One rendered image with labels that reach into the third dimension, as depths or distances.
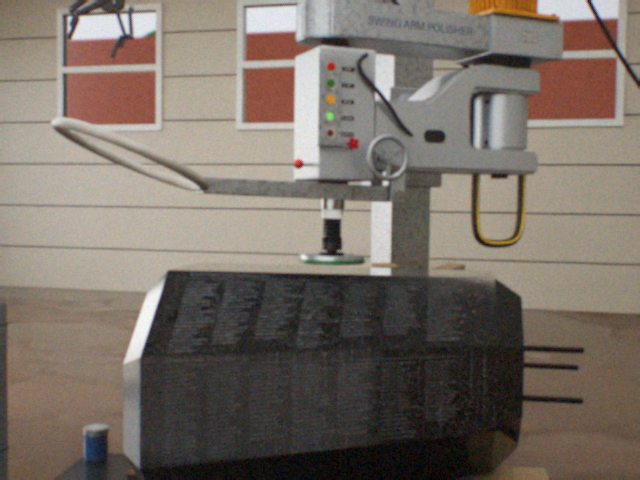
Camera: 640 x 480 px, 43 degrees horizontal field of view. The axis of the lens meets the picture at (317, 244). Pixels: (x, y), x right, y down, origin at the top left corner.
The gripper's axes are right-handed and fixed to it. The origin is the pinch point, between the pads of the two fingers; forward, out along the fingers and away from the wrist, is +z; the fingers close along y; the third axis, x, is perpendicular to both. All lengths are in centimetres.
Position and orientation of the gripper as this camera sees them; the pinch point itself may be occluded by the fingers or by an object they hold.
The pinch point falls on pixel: (92, 44)
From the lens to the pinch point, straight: 255.0
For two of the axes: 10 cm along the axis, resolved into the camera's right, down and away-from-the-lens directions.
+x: -1.6, 0.5, 9.9
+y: 9.2, 3.8, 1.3
